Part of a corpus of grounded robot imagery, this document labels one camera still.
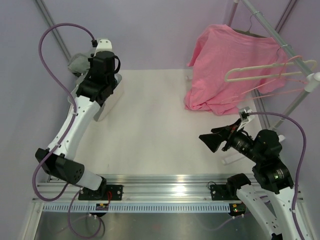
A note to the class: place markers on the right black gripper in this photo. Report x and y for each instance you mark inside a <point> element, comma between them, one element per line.
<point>213,140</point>

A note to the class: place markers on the cream hanger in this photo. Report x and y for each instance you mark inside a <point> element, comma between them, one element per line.
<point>268,71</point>

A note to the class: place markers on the grey t shirt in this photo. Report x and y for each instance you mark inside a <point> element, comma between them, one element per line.
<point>79,64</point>

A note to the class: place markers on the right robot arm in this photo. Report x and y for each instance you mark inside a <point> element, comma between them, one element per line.
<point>285,222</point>

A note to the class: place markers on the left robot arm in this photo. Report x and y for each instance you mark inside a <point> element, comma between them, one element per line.
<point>57,159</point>

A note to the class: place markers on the pink t shirt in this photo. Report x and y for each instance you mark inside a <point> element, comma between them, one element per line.
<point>217,50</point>

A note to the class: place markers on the clothes rack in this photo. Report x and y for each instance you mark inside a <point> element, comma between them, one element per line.
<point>312,79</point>

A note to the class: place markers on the white plastic bin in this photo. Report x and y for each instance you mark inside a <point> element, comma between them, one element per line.
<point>111,100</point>

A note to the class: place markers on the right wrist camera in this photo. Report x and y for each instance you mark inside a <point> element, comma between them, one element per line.
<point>244,118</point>

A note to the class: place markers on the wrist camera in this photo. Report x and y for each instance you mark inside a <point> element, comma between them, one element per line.
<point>244,118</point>
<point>103,44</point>

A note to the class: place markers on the pink wire hanger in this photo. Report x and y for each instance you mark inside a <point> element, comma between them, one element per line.
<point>240,89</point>

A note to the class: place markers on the aluminium mounting rail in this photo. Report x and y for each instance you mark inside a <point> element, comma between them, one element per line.
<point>141,188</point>

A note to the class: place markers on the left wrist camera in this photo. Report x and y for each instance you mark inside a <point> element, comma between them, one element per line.
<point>103,44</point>

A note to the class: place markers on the slotted cable duct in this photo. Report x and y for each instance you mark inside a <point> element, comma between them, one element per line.
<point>138,208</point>

